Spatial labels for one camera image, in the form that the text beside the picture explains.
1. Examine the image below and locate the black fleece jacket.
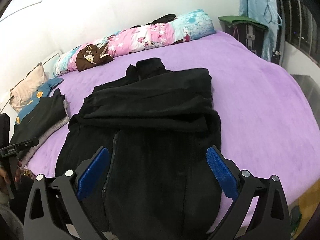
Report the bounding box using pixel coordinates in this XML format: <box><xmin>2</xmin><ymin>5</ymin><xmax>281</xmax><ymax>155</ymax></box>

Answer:
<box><xmin>55</xmin><ymin>58</ymin><xmax>221</xmax><ymax>239</ymax></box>

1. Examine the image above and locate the blue clothes hanger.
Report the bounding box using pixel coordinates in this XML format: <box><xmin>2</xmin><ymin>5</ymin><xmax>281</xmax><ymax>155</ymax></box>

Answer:
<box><xmin>263</xmin><ymin>0</ymin><xmax>283</xmax><ymax>27</ymax></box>

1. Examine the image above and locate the person's left hand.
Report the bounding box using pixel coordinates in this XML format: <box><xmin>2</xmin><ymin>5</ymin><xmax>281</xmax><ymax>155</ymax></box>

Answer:
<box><xmin>0</xmin><ymin>161</ymin><xmax>22</xmax><ymax>195</ymax></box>

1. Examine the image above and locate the folded grey garment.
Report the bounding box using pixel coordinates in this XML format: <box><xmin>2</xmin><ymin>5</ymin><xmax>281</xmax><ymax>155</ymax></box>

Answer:
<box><xmin>21</xmin><ymin>99</ymin><xmax>69</xmax><ymax>168</ymax></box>

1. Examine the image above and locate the beige pillow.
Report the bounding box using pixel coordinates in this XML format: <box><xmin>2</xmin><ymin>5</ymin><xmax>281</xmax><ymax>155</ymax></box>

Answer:
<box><xmin>9</xmin><ymin>64</ymin><xmax>48</xmax><ymax>113</ymax></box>

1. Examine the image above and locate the folded black garment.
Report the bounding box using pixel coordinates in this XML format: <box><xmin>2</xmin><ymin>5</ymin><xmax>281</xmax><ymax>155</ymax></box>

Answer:
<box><xmin>10</xmin><ymin>88</ymin><xmax>68</xmax><ymax>144</ymax></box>

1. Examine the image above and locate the blue patterned cloth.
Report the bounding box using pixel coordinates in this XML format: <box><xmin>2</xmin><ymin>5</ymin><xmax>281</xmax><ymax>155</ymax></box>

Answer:
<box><xmin>15</xmin><ymin>77</ymin><xmax>64</xmax><ymax>125</ymax></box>

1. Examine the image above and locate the purple bed blanket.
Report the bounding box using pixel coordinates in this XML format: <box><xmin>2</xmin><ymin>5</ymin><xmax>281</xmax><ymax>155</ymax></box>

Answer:
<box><xmin>24</xmin><ymin>29</ymin><xmax>316</xmax><ymax>225</ymax></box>

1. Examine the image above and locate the brown printed garment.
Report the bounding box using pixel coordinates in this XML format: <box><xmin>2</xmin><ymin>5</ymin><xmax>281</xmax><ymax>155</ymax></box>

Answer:
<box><xmin>75</xmin><ymin>44</ymin><xmax>114</xmax><ymax>72</ymax></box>

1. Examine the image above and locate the dark storage box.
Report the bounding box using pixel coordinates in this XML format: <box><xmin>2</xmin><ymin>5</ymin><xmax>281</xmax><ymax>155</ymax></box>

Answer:
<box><xmin>220</xmin><ymin>21</ymin><xmax>268</xmax><ymax>57</ymax></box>

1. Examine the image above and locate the green cloth on box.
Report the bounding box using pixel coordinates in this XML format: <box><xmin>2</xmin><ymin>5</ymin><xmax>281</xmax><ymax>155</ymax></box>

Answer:
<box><xmin>218</xmin><ymin>15</ymin><xmax>268</xmax><ymax>30</ymax></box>

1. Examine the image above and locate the black garment behind quilt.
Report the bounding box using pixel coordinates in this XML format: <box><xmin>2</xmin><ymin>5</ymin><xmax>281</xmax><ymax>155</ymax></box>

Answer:
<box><xmin>131</xmin><ymin>14</ymin><xmax>177</xmax><ymax>31</ymax></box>

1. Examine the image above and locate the pink and blue floral quilt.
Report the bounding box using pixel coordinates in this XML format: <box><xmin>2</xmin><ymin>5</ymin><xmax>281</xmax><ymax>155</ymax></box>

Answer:
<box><xmin>53</xmin><ymin>9</ymin><xmax>215</xmax><ymax>77</ymax></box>

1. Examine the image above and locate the light blue curtain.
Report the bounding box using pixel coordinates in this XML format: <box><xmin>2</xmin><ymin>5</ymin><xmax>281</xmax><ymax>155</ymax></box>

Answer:
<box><xmin>239</xmin><ymin>0</ymin><xmax>280</xmax><ymax>61</ymax></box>

